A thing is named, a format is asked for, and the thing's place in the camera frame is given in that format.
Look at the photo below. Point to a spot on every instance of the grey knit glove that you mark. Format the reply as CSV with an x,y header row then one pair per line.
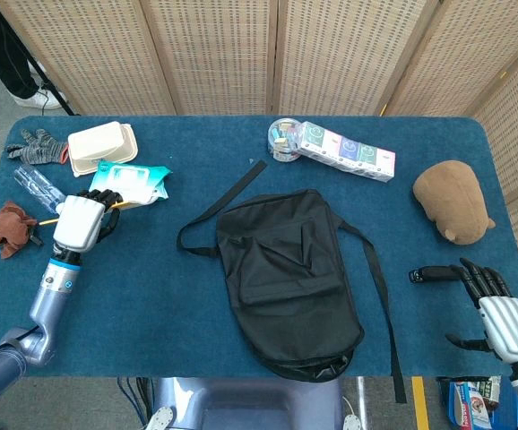
x,y
39,150

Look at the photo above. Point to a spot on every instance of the brown crumpled cloth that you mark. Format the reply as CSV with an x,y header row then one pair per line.
x,y
10,230

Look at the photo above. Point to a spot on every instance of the black car key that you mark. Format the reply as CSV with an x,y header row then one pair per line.
x,y
434,273

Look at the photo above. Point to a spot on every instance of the black backpack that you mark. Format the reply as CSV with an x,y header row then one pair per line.
x,y
286,277

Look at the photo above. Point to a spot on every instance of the brown plush toy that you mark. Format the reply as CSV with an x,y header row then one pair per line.
x,y
454,201

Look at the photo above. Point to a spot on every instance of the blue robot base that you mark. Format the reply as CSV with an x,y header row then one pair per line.
x,y
241,403

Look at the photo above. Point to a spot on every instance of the beige lunch box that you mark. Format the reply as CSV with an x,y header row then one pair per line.
x,y
97,145

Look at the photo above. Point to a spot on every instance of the multi-pack of pocket tissues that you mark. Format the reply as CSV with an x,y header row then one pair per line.
x,y
348,150

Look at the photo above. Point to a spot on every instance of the wooden woven folding screen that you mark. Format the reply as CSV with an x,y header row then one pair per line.
x,y
218,54

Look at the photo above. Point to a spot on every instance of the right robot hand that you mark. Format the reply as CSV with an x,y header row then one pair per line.
x,y
510,327

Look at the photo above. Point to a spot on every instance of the clear jar of clips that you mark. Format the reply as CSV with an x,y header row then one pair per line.
x,y
281,136

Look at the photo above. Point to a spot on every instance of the blue box of packages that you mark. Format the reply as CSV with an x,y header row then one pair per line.
x,y
469,403

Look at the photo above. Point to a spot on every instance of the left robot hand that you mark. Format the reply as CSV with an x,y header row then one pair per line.
x,y
77,221

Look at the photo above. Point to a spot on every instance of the teal wet wipes pack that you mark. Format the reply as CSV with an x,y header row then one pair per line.
x,y
129,177

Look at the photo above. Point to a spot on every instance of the person in black clothes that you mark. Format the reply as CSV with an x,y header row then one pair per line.
x,y
8,58

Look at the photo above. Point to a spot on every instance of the clear plastic bottle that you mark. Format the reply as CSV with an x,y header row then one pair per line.
x,y
37,186

